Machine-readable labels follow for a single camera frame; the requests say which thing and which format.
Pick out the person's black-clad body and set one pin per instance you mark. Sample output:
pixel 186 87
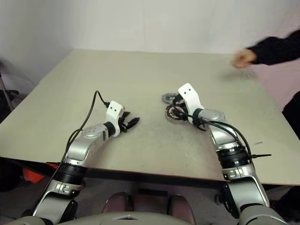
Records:
pixel 293 117

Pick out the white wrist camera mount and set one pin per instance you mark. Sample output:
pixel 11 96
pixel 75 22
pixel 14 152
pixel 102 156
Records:
pixel 113 110
pixel 189 98

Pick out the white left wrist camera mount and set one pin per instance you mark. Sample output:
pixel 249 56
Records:
pixel 113 110

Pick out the grey robot torso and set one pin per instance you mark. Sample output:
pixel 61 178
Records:
pixel 93 220

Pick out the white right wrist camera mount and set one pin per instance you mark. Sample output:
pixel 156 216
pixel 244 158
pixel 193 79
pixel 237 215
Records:
pixel 189 98

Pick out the black bulky object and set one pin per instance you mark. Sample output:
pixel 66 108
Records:
pixel 10 175

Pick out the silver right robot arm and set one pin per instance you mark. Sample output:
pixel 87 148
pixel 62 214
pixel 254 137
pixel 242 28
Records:
pixel 220 138

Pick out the orange plastic object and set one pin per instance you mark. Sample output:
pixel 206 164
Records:
pixel 34 175

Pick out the dark maroon rounded shape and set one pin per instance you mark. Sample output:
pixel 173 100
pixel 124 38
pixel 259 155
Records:
pixel 119 202
pixel 181 207

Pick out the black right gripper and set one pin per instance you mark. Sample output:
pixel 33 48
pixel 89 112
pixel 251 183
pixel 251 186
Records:
pixel 180 102

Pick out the person's bare hand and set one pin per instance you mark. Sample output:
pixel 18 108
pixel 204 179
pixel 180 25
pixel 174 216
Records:
pixel 245 58

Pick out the black metal table frame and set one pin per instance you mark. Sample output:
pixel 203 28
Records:
pixel 152 176

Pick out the grey round motor housing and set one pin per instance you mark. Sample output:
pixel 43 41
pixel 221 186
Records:
pixel 171 119

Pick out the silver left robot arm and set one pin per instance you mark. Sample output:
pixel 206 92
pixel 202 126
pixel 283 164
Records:
pixel 79 147

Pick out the person's black-sleeved forearm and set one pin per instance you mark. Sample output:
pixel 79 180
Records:
pixel 274 50

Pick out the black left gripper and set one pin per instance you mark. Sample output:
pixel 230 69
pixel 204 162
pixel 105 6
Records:
pixel 124 124

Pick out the small grey gear disc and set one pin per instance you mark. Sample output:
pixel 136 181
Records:
pixel 167 97

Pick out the grey metal stand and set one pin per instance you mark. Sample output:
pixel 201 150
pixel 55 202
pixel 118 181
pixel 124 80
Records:
pixel 7 93

